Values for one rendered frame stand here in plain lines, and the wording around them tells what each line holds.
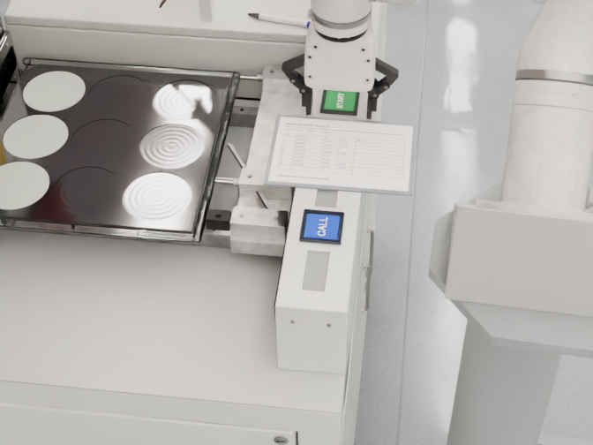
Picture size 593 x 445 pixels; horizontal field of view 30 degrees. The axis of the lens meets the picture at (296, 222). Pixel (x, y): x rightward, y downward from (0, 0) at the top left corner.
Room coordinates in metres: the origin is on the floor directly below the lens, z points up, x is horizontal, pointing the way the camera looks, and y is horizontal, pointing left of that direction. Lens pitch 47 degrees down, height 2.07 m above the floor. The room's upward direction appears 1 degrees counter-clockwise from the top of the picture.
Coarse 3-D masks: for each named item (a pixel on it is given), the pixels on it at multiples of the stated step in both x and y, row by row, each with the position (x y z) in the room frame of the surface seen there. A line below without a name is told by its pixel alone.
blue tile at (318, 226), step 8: (312, 216) 1.03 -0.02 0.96; (320, 216) 1.03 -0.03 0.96; (328, 216) 1.03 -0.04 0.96; (336, 216) 1.03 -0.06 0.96; (312, 224) 1.02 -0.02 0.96; (320, 224) 1.02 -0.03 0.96; (328, 224) 1.02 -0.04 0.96; (336, 224) 1.02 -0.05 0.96; (304, 232) 1.00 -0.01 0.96; (312, 232) 1.00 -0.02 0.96; (320, 232) 1.00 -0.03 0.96; (328, 232) 1.00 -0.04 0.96; (336, 232) 1.00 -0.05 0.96
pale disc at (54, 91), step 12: (48, 72) 1.43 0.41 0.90; (60, 72) 1.43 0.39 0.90; (36, 84) 1.40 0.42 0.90; (48, 84) 1.40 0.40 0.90; (60, 84) 1.40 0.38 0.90; (72, 84) 1.40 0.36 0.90; (84, 84) 1.40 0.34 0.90; (24, 96) 1.37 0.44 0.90; (36, 96) 1.37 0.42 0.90; (48, 96) 1.37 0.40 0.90; (60, 96) 1.37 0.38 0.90; (72, 96) 1.37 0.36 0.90; (36, 108) 1.34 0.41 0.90; (48, 108) 1.34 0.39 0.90; (60, 108) 1.34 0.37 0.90
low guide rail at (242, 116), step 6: (234, 108) 1.39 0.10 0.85; (240, 108) 1.39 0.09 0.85; (246, 108) 1.39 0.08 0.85; (252, 108) 1.39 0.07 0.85; (258, 108) 1.39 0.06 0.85; (234, 114) 1.38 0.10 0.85; (240, 114) 1.37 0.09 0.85; (246, 114) 1.37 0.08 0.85; (252, 114) 1.37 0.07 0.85; (234, 120) 1.38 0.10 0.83; (240, 120) 1.37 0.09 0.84; (246, 120) 1.37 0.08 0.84; (252, 120) 1.37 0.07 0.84; (240, 126) 1.37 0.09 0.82; (246, 126) 1.37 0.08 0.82; (252, 126) 1.37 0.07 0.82
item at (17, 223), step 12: (24, 228) 1.09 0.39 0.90; (36, 228) 1.08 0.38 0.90; (48, 228) 1.08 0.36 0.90; (60, 228) 1.08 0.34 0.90; (72, 228) 1.08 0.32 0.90; (84, 228) 1.08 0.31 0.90; (96, 228) 1.08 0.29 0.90; (108, 228) 1.07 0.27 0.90; (120, 228) 1.07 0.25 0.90; (168, 240) 1.06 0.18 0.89; (180, 240) 1.05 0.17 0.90; (192, 240) 1.05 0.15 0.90
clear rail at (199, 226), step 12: (228, 96) 1.36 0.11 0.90; (228, 108) 1.33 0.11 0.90; (228, 120) 1.30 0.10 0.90; (216, 144) 1.25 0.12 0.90; (216, 156) 1.22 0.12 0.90; (216, 168) 1.20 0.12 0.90; (204, 192) 1.14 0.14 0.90; (204, 204) 1.12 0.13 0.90; (204, 216) 1.10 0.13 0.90; (204, 228) 1.08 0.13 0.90
